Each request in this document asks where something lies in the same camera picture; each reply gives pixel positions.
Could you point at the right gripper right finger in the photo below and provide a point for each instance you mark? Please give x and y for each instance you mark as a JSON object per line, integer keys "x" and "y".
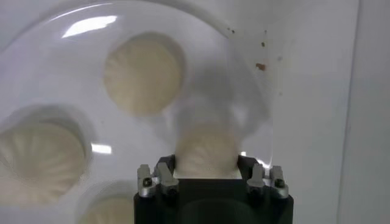
{"x": 265, "y": 181}

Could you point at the white steamed baozi bun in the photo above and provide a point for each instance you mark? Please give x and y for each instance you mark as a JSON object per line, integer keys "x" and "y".
{"x": 143, "y": 76}
{"x": 207, "y": 149}
{"x": 42, "y": 155}
{"x": 109, "y": 213}

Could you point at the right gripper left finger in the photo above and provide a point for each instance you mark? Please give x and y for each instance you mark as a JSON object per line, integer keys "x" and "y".
{"x": 158, "y": 179}

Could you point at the white round plate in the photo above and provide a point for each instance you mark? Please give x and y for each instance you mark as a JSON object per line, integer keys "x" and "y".
{"x": 61, "y": 76}

